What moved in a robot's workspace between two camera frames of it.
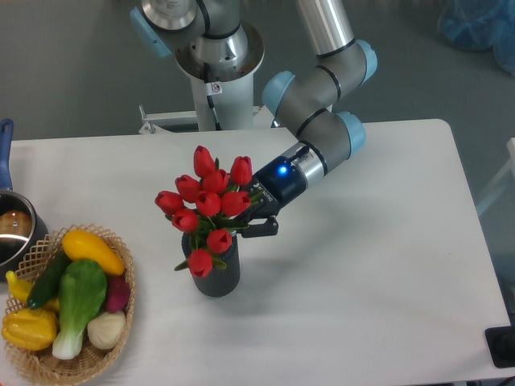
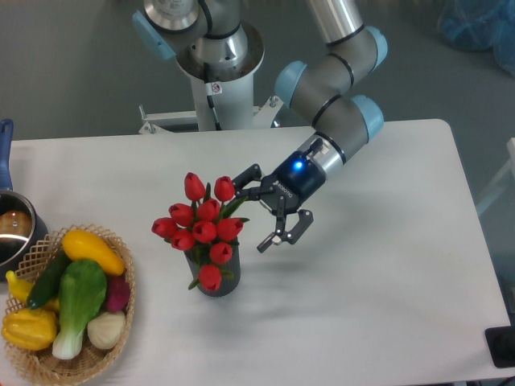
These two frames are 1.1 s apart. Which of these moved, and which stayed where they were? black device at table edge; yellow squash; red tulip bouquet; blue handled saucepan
Moved: red tulip bouquet
Stayed: blue handled saucepan; yellow squash; black device at table edge
